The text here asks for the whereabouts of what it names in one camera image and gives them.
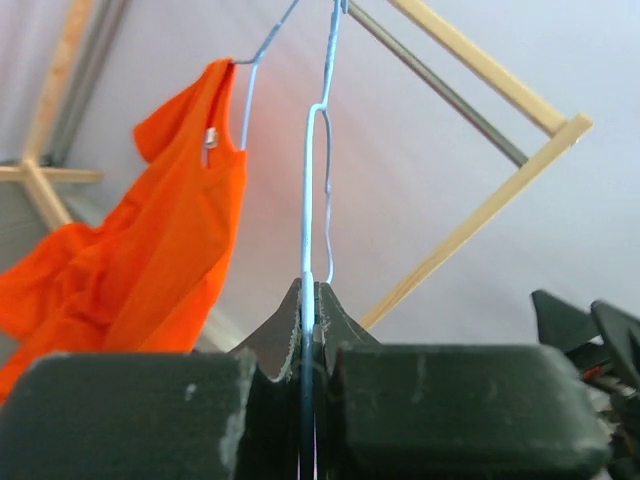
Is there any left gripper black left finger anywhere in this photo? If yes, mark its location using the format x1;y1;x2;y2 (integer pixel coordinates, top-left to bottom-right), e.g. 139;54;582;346
1;282;301;479

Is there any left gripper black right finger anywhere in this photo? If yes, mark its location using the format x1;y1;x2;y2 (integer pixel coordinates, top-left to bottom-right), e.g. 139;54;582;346
316;283;611;479

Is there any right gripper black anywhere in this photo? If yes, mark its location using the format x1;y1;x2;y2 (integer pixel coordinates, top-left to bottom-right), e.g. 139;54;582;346
531;290;639;479

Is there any light blue wire hanger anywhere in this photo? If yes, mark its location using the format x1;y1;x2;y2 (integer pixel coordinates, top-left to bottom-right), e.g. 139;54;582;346
297;0;351;480

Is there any orange t shirt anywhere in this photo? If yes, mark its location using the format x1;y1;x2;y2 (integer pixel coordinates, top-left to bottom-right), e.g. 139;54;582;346
1;58;248;396

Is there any light blue hanger orange shirt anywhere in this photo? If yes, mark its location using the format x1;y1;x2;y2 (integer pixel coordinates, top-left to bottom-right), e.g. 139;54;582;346
230;0;301;151

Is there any wooden clothes rack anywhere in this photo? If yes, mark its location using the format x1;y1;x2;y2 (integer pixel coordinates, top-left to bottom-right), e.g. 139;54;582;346
1;1;593;329

